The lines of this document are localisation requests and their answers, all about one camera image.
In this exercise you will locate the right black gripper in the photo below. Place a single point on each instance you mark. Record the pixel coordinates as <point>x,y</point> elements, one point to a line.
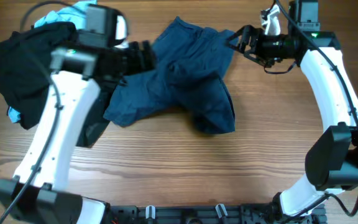
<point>257,45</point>

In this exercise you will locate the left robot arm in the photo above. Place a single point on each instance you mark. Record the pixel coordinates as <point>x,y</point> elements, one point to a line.
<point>77,71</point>

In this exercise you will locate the black garment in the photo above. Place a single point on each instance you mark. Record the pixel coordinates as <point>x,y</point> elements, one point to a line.
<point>23,74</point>

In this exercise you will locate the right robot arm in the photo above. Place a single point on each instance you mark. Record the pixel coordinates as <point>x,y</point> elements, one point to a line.
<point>331,165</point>

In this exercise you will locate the light blue garment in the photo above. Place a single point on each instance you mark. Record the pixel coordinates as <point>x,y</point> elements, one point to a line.
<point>67,15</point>

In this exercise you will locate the dark blue shorts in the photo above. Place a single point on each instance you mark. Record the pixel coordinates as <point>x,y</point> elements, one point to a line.
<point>191,64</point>

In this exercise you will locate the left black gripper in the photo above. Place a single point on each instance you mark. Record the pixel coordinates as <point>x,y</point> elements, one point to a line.
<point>135,65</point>

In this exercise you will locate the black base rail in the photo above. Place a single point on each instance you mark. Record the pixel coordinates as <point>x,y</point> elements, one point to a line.
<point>257,213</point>

